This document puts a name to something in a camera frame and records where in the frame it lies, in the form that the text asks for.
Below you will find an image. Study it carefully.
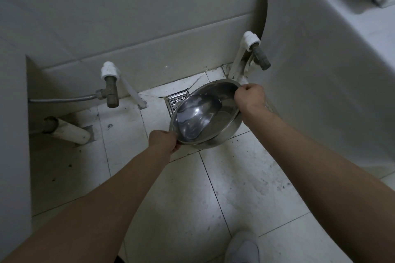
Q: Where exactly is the person's right hand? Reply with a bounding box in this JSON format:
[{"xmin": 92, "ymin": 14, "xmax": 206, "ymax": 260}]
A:
[{"xmin": 234, "ymin": 83, "xmax": 266, "ymax": 114}]

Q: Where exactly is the white ceramic sink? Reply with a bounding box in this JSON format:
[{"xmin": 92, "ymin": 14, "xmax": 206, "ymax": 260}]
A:
[{"xmin": 259, "ymin": 0, "xmax": 395, "ymax": 177}]

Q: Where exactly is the person's left forearm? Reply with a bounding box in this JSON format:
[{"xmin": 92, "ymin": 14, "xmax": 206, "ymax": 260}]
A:
[{"xmin": 0, "ymin": 146, "xmax": 173, "ymax": 263}]

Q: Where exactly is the person's left hand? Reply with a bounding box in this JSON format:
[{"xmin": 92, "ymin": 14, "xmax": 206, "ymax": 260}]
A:
[{"xmin": 148, "ymin": 130, "xmax": 182, "ymax": 154}]

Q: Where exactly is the person's right forearm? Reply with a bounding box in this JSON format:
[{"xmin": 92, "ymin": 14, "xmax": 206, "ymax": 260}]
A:
[{"xmin": 241, "ymin": 104, "xmax": 395, "ymax": 263}]

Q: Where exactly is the white water pipe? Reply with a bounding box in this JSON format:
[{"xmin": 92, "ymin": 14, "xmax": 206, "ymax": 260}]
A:
[
  {"xmin": 119, "ymin": 77, "xmax": 148, "ymax": 109},
  {"xmin": 228, "ymin": 45, "xmax": 257, "ymax": 83}
]

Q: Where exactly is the white shoe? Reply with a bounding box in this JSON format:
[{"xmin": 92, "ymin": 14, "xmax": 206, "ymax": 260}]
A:
[{"xmin": 224, "ymin": 231, "xmax": 260, "ymax": 263}]

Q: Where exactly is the brass valve with white fitting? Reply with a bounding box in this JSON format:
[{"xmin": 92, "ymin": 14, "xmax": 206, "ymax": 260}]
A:
[{"xmin": 96, "ymin": 61, "xmax": 121, "ymax": 108}]

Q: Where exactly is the white drain pipe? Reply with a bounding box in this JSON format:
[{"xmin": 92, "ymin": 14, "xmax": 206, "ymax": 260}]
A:
[{"xmin": 43, "ymin": 116, "xmax": 92, "ymax": 145}]

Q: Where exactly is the stainless steel basin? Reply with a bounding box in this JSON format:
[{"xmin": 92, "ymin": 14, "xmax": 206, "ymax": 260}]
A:
[{"xmin": 169, "ymin": 79, "xmax": 244, "ymax": 149}]

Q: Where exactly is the braided metal hose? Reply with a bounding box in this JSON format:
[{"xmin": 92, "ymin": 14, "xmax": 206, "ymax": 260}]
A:
[{"xmin": 29, "ymin": 93, "xmax": 100, "ymax": 104}]

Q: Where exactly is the metal floor drain cover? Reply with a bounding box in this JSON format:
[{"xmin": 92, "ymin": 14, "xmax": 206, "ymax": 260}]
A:
[{"xmin": 165, "ymin": 90, "xmax": 189, "ymax": 118}]

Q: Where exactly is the grey valve with white fitting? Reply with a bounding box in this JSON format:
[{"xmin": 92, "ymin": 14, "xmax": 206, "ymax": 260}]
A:
[{"xmin": 242, "ymin": 31, "xmax": 272, "ymax": 71}]

